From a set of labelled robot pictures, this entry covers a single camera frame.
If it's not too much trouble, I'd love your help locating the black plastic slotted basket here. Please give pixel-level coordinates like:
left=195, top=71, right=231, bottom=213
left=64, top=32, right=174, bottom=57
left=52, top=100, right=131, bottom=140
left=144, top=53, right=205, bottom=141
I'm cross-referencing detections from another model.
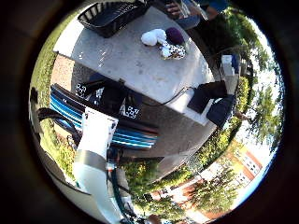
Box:
left=77, top=1, right=150, bottom=39

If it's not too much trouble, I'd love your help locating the orange and white building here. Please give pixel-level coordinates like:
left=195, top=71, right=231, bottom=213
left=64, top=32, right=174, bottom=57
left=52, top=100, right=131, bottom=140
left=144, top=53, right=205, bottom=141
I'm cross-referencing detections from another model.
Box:
left=149, top=145, right=264, bottom=222

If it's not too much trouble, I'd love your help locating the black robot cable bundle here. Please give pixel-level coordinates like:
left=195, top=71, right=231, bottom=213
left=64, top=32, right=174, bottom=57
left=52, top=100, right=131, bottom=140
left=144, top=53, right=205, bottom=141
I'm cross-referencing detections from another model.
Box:
left=36, top=106, right=82, bottom=147

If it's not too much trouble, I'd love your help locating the white brown spotted plush toy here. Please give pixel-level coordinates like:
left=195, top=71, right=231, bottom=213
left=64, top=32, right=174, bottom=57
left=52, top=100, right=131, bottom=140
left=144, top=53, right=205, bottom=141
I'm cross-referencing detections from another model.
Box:
left=160, top=41, right=187, bottom=61

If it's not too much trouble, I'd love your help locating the black cable on table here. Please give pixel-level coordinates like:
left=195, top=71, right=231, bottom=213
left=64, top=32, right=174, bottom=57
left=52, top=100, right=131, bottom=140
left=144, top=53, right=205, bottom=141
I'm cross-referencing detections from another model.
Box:
left=141, top=86, right=196, bottom=107

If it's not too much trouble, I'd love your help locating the small black bag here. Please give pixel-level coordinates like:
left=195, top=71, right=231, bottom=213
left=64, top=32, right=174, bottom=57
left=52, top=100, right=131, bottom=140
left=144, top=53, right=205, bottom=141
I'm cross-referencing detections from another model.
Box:
left=187, top=80, right=229, bottom=115

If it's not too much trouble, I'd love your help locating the person in blue shirt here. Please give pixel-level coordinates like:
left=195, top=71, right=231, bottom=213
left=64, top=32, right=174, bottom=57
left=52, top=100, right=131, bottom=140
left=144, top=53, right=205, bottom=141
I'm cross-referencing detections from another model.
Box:
left=164, top=0, right=231, bottom=31

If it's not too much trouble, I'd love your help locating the purple plush toy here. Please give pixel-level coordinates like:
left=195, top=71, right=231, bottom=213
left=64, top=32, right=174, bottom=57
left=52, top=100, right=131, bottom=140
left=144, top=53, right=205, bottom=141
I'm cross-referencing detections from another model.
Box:
left=164, top=26, right=186, bottom=46

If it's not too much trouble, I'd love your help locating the white and blue box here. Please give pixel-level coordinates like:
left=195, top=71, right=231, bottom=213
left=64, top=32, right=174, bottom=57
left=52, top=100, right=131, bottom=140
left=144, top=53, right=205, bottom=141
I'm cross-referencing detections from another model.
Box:
left=221, top=54, right=241, bottom=77

